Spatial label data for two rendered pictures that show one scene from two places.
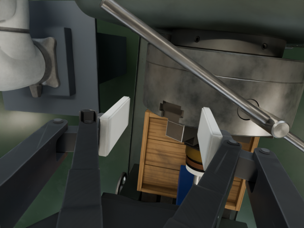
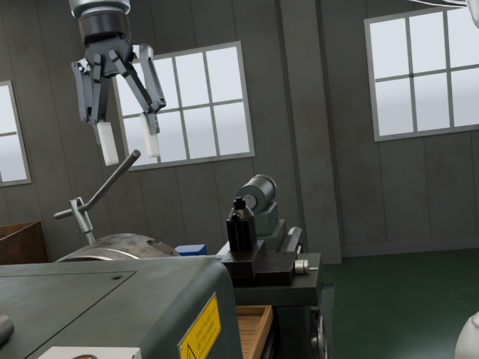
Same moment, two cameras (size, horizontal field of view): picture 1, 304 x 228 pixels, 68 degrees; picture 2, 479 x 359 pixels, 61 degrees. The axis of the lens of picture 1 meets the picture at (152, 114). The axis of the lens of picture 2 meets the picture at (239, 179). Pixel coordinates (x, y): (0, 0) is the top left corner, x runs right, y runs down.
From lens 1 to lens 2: 0.66 m
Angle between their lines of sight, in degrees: 68
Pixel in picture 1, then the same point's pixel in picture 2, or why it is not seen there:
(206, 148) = (105, 125)
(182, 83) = (139, 252)
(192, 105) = (136, 241)
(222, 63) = (95, 252)
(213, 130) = (100, 126)
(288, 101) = not seen: hidden behind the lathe
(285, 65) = not seen: hidden behind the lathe
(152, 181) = (251, 318)
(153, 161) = (247, 334)
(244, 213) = not seen: outside the picture
